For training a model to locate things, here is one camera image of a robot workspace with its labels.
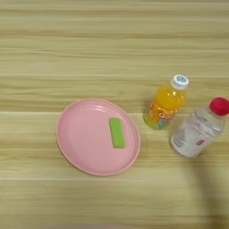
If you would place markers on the pink round plate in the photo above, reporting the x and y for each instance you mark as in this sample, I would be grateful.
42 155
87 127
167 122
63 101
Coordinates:
89 140

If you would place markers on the orange juice bottle white cap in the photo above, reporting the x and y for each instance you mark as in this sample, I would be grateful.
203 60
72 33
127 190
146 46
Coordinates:
167 103

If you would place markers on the clear water bottle red cap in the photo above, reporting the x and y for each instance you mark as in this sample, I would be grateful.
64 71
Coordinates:
196 134

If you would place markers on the green rectangular block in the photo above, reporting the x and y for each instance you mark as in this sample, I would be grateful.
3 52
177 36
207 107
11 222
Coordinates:
117 133

